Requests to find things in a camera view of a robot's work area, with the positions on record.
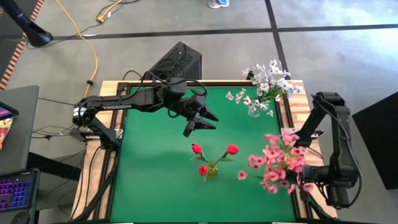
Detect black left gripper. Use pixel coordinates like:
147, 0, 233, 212
160, 92, 220, 138

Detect red artificial tulip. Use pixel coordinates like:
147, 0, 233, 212
191, 143, 214, 170
213, 144, 239, 170
198, 164, 215, 181

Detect white artificial flower bunch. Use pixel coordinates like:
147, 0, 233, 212
273, 77, 305, 97
242, 59, 292, 94
226, 88, 249, 105

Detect clear ribbed glass vase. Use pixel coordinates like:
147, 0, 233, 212
248, 104, 262, 119

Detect yellow embossed glass vase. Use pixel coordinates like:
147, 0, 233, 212
205, 162, 219, 179

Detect black computer tower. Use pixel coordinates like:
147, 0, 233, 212
140, 41, 203, 81

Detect black cabinet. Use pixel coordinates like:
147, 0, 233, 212
352, 91, 398, 190

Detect green table mat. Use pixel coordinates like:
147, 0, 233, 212
109, 84, 297, 222

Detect person's shoe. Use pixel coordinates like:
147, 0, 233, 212
207, 0, 230, 9

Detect dark grey side desk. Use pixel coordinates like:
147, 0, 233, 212
0, 85, 40, 177

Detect black floor stand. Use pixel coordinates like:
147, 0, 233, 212
0, 0, 53, 47

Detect tablet with pink screen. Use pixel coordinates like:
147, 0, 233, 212
0, 101, 19, 121

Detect colourful snack bag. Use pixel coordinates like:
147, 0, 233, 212
0, 117, 14, 151

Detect backlit laptop keyboard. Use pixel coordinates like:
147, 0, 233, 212
0, 169, 41, 213

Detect dark mat with orange stripes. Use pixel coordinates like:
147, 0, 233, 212
0, 0, 45, 91

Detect black computer mouse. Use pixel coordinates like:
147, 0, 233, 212
10, 211, 32, 224

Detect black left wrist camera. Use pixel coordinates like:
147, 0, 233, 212
167, 77, 188, 95

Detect black aluminium table frame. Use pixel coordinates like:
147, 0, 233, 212
70, 79, 338, 224

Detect yellow floor cable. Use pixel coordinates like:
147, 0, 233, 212
54, 0, 99, 101

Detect yellow cable with plug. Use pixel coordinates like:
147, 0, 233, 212
96, 0, 124, 24

